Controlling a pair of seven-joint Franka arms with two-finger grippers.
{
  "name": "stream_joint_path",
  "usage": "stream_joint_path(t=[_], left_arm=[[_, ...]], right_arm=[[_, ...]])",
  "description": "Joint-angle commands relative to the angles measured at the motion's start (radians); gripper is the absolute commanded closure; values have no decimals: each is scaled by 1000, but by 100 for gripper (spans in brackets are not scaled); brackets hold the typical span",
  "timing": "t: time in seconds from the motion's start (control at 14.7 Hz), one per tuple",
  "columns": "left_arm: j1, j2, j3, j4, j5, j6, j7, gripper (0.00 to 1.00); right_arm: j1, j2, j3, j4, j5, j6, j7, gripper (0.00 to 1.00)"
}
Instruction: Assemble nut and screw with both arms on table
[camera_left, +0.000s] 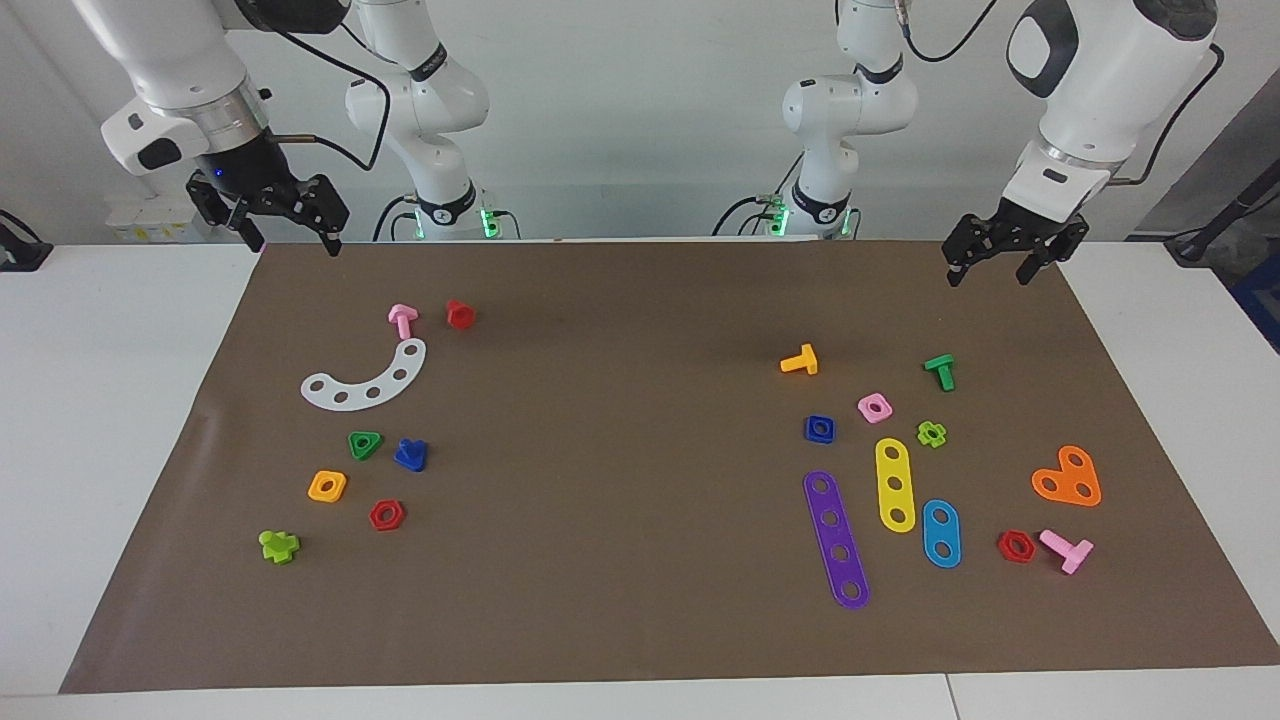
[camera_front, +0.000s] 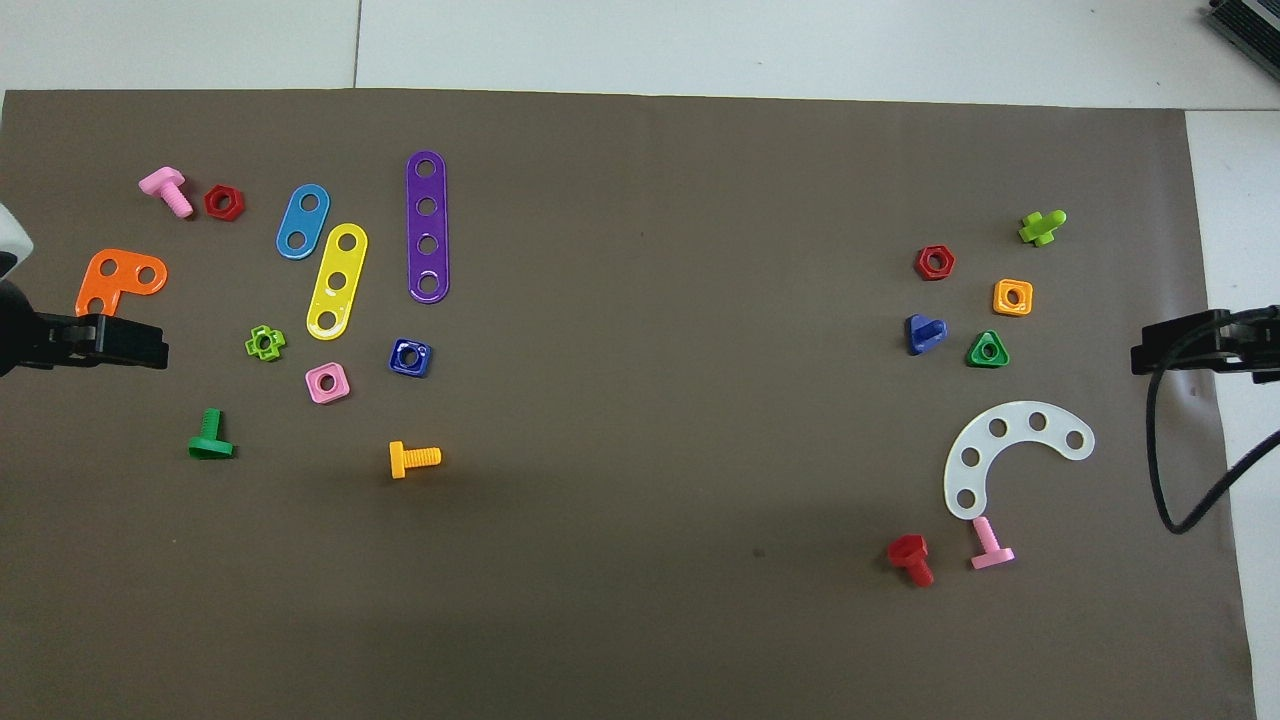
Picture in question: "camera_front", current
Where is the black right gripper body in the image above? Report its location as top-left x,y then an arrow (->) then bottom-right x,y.
1205,305 -> 1280,384

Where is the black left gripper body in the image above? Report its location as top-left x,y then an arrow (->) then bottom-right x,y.
0,283 -> 101,379

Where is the blue plastic screw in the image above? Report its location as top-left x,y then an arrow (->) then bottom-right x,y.
905,314 -> 949,356

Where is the blue square plastic nut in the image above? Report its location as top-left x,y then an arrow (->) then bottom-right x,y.
388,338 -> 434,379

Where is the green plastic screw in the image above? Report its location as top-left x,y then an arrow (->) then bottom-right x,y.
187,407 -> 237,461

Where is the pink plastic screw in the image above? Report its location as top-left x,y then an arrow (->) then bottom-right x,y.
138,166 -> 195,220
969,515 -> 1017,572

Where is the light green cross-head screw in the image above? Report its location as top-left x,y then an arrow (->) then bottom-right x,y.
1018,209 -> 1068,248

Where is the pink square plastic nut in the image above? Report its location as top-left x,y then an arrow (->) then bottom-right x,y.
305,362 -> 352,405

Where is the yellow plastic screw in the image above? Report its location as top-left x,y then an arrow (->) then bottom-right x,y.
389,440 -> 443,480

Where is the red hex-head plastic screw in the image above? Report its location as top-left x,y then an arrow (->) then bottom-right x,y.
887,534 -> 936,589

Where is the orange angled three-hole plate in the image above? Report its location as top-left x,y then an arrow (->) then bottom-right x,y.
75,248 -> 169,319

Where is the white curved five-hole plate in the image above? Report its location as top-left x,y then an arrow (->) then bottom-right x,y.
943,401 -> 1096,521

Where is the blue two-hole plate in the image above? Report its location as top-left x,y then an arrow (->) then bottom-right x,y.
275,184 -> 331,261

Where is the yellow three-hole plate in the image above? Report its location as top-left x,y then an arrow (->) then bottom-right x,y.
305,222 -> 369,342

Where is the black ribbed device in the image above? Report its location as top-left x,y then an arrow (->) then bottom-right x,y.
1205,0 -> 1280,71

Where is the purple four-hole plate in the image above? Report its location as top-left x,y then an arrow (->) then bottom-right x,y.
405,150 -> 450,304

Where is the brown table mat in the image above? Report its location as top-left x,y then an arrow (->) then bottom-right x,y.
0,88 -> 1259,720

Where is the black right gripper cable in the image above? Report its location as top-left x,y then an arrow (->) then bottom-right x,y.
1145,310 -> 1280,536

